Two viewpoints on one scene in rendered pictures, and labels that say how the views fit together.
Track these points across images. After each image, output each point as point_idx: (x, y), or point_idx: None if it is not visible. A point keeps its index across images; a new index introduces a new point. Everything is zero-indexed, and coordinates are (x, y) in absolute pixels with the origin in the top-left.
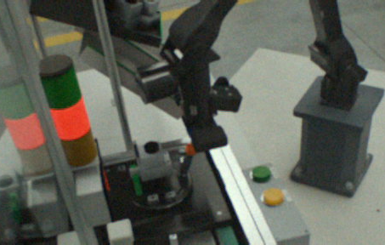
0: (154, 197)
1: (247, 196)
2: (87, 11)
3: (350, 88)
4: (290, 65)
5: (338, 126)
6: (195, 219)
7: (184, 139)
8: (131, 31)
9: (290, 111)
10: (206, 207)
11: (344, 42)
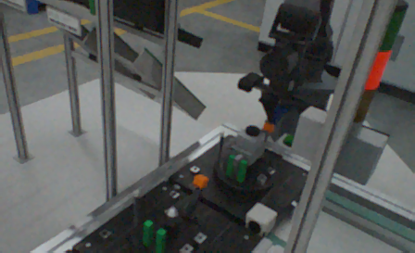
0: (263, 177)
1: (300, 158)
2: (153, 8)
3: (322, 65)
4: (192, 79)
5: (325, 93)
6: (295, 184)
7: (208, 135)
8: (183, 31)
9: (227, 107)
10: (290, 173)
11: (330, 28)
